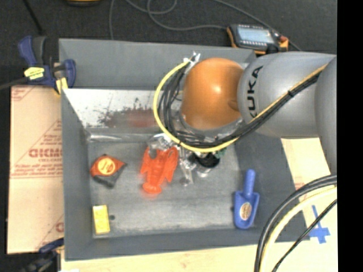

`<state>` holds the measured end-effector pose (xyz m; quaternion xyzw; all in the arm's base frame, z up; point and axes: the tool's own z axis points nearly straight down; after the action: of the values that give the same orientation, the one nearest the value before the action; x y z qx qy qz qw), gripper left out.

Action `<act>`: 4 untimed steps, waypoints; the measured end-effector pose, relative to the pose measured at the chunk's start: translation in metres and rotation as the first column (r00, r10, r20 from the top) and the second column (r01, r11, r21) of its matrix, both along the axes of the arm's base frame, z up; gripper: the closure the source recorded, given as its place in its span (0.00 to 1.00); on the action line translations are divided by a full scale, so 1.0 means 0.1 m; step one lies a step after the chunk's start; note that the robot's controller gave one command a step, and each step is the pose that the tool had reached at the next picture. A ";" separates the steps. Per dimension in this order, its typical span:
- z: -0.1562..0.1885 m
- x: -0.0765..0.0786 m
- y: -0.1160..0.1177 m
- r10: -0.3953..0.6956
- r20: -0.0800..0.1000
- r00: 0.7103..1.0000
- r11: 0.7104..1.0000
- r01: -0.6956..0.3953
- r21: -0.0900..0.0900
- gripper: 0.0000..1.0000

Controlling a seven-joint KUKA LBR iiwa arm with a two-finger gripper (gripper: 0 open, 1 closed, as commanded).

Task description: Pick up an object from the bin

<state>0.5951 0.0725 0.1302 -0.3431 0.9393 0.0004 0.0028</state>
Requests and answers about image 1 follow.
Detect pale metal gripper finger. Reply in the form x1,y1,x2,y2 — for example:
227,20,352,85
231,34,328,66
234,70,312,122
179,156,197,187

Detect red toy lobster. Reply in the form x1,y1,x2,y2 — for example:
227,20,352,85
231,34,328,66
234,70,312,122
140,146,180,196

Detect orange and black tape measure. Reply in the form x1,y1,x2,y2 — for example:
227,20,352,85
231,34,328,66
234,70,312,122
90,154,127,189

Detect blue toy trowel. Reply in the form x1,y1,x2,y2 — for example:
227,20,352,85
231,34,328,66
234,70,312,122
233,168,260,230

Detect grey metal bin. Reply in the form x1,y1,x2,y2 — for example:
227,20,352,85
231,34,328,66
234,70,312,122
58,38,310,261

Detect yellow box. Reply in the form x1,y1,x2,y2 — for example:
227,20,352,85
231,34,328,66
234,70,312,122
91,204,111,235

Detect brown cardboard board red print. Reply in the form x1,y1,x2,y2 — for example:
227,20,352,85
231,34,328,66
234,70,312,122
6,84,65,255

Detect black cylinder on white bracket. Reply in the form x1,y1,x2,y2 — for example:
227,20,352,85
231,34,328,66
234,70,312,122
188,151,222,179

